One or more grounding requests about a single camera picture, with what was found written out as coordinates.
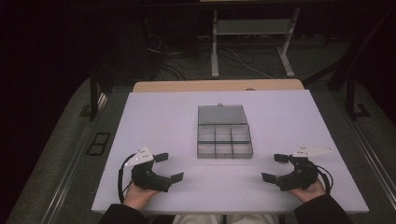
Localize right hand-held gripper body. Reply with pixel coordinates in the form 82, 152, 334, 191
275, 144, 335, 192

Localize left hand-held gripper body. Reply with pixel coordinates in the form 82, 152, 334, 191
124, 146, 173, 193

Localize clear plastic compartment box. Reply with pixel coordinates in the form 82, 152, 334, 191
196, 103, 254, 160

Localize person's right hand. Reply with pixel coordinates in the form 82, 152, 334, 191
286, 179, 327, 203

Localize person's left hand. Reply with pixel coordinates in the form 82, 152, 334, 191
122, 182, 161, 211

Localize dark metal stand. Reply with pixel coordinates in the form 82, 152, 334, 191
303, 8, 396, 121
78, 69, 109, 122

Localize wooden table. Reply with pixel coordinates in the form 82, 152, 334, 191
133, 78, 305, 93

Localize white metal stand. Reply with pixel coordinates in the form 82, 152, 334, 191
210, 7, 302, 79

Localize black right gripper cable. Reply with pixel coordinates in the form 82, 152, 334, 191
315, 164, 334, 194

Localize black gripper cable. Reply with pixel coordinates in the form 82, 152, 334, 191
315, 164, 334, 194
117, 153, 137, 205

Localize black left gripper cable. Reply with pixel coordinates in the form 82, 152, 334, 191
117, 153, 137, 205

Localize black rectangular floor frame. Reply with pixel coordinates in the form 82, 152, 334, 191
85, 132, 112, 157

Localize metal floor rail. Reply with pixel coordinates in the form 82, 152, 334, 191
330, 91, 396, 202
39, 92, 110, 224

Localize black floor cables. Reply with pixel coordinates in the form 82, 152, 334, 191
146, 32, 216, 81

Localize white floor cable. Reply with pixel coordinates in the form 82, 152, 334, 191
223, 46, 276, 80

